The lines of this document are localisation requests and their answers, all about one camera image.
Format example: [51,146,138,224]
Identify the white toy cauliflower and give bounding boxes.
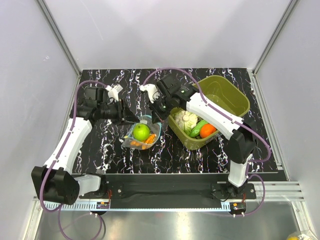
[173,110,198,135]

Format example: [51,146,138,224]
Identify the olive green plastic bin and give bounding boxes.
[167,75,250,150]

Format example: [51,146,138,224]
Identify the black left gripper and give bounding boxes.
[98,97,141,126]

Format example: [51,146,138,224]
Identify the orange toy carrot pieces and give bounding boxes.
[130,133,157,150]

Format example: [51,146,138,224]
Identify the green toy apple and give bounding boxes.
[132,123,150,142]

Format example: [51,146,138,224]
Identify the yellow object at corner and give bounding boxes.
[287,232,316,240]

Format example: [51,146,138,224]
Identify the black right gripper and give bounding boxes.
[147,95,174,125]

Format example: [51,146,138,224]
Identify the clear zip top bag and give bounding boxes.
[121,115,162,150]

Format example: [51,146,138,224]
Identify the orange toy fruit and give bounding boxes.
[199,123,217,139]

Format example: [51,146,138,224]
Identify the aluminium frame rail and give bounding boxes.
[44,181,304,215]

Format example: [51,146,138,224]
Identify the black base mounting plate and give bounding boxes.
[79,172,256,211]

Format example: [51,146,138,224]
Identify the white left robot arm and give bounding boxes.
[31,83,139,205]

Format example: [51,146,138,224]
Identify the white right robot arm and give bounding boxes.
[140,75,257,199]

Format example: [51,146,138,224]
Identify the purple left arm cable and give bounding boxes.
[39,80,111,239]

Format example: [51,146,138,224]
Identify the green toy cucumber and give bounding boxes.
[189,119,208,138]

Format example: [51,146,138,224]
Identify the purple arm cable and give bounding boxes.
[39,80,111,239]
[142,67,272,217]

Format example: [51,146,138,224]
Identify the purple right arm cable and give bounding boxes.
[142,67,272,217]

